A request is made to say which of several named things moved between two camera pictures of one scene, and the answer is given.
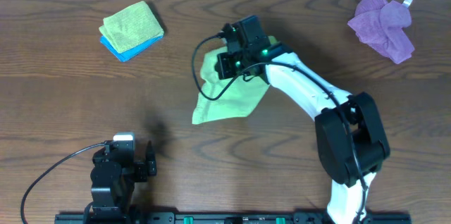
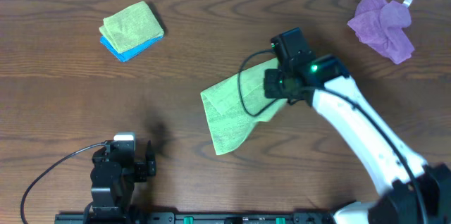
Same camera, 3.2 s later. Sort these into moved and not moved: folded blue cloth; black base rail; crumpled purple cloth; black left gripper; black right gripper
Moved: black right gripper
Not moved: folded blue cloth; crumpled purple cloth; black left gripper; black base rail
